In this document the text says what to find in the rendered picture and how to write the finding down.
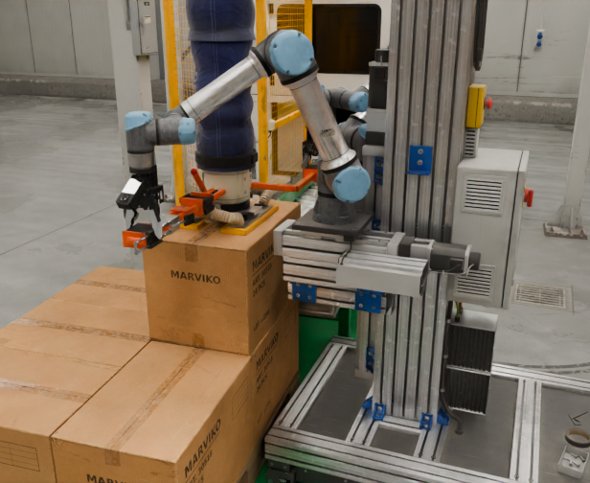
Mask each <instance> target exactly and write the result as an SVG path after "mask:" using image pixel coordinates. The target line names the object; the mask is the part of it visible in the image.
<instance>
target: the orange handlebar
mask: <svg viewBox="0 0 590 483"><path fill-rule="evenodd" d="M314 178H315V173H314V172H311V173H310V174H309V175H307V176H306V177H305V178H304V179H302V180H301V181H300V182H298V183H297V184H296V185H284V184H273V183H261V182H252V183H251V188H253V189H264V190H274V191H285V192H299V191H300V190H301V189H303V188H304V187H305V185H307V184H308V183H309V182H310V181H312V180H313V179H314ZM225 194H226V191H225V190H224V189H221V190H219V191H218V192H216V193H214V194H213V196H214V200H213V201H215V200H216V199H218V198H219V197H221V196H223V195H225ZM198 210H199V206H198V205H196V204H195V205H194V206H193V207H189V205H188V204H187V203H185V204H183V205H181V206H175V207H173V208H172V209H170V211H171V212H169V213H168V214H169V215H177V216H179V218H180V221H182V220H183V219H184V216H186V215H188V214H190V213H195V212H197V211H198ZM139 239H140V238H132V237H127V238H126V241H127V242H128V243H129V244H132V245H134V244H133V243H134V242H136V241H137V240H139Z"/></svg>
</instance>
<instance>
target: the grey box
mask: <svg viewBox="0 0 590 483"><path fill-rule="evenodd" d="M128 2H129V13H130V25H131V36H132V48H133V56H146V55H154V54H158V40H157V29H156V15H155V1H154V0H128Z"/></svg>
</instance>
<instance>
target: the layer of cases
mask: <svg viewBox="0 0 590 483"><path fill-rule="evenodd" d="M298 370H299V301H297V300H292V301H291V303H290V304H289V305H288V306H287V308H286V309H285V310H284V312H283V313H282V314H281V316H280V317H279V318H278V319H277V321H276V322H275V323H274V325H273V326H272V327H271V328H270V330H269V331H268V332H267V333H266V335H265V336H264V337H263V339H262V340H261V341H260V343H259V344H258V345H257V346H256V348H255V349H254V350H253V352H252V353H251V354H250V355H249V356H245V355H239V354H234V353H228V352H222V351H217V350H211V349H206V348H200V347H194V346H189V345H183V344H178V343H172V342H167V341H161V340H155V339H150V338H149V329H148V308H147V297H146V285H145V273H144V271H141V270H133V269H125V268H118V267H109V266H99V267H97V268H96V269H94V270H93V271H91V272H90V273H88V274H86V275H85V276H83V277H82V278H80V279H79V280H77V281H76V282H75V283H73V284H72V285H70V286H69V287H67V288H65V289H63V290H62V291H60V292H59V293H57V294H56V295H54V296H52V297H51V298H49V300H46V301H45V302H43V303H41V304H40V305H38V306H37V307H35V308H34V309H32V310H30V311H28V312H27V313H25V314H24V315H22V316H20V317H19V318H17V319H16V320H14V321H13V322H11V323H10V324H9V325H7V326H6V327H4V328H3V329H1V330H0V483H236V481H237V479H238V477H239V475H240V473H241V471H242V470H243V468H244V466H245V464H246V462H247V461H248V459H249V457H250V455H251V453H252V452H253V450H254V448H255V446H256V444H257V443H258V441H259V439H260V437H261V436H262V434H263V432H264V430H265V429H266V427H267V425H268V423H269V421H270V420H271V418H272V416H273V414H274V412H275V411H276V409H277V407H278V405H279V403H280V402H281V400H282V398H283V396H284V394H285V392H286V390H287V388H288V386H289V385H290V383H291V382H292V380H293V379H294V377H295V375H296V373H297V371H298Z"/></svg>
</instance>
